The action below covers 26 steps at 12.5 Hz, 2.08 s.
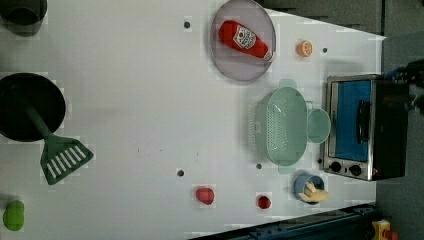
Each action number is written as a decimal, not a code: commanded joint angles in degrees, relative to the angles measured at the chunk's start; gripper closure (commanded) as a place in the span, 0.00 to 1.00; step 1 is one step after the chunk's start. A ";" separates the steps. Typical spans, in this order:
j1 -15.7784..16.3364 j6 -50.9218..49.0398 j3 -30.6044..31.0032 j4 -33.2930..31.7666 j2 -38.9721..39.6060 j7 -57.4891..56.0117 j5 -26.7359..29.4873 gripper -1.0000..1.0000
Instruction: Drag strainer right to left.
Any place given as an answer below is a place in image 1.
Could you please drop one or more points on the mint green plastic strainer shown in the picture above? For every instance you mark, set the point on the mint green plastic strainer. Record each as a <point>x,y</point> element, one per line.
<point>278,126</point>

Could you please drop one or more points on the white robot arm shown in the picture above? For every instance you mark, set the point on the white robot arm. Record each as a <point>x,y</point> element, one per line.
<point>408,76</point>

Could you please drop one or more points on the red strawberry toy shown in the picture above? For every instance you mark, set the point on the red strawberry toy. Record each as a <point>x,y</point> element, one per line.
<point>205,195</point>

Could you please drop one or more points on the red ketchup bottle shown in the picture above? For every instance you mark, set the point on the red ketchup bottle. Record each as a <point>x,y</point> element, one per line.
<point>242,39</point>

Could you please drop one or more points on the mint green cup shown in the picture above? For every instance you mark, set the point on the mint green cup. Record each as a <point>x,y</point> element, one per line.
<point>318,124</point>

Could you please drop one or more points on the blue cup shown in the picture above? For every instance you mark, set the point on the blue cup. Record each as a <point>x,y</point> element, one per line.
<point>301,181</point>

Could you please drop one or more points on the orange slice toy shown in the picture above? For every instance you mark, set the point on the orange slice toy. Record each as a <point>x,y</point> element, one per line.
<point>304,48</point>

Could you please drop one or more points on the yellow banana toy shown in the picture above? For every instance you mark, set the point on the yellow banana toy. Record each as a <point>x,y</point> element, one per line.
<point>312,194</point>

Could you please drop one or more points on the silver black toaster oven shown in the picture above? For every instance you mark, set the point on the silver black toaster oven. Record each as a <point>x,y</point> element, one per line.
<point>369,125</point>

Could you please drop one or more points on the green slotted spatula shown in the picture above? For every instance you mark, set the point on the green slotted spatula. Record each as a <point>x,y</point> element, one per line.
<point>61,156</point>

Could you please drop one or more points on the black round pan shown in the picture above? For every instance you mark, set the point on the black round pan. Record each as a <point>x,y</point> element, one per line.
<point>44,96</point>

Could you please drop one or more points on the yellow red emergency button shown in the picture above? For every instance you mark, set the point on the yellow red emergency button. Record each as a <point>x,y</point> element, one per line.
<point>383,231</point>

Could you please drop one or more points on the dark grey pot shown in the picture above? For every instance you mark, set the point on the dark grey pot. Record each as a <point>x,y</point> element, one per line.
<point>23,17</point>

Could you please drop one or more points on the green pepper toy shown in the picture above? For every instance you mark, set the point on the green pepper toy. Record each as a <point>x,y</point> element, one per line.
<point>14,215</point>

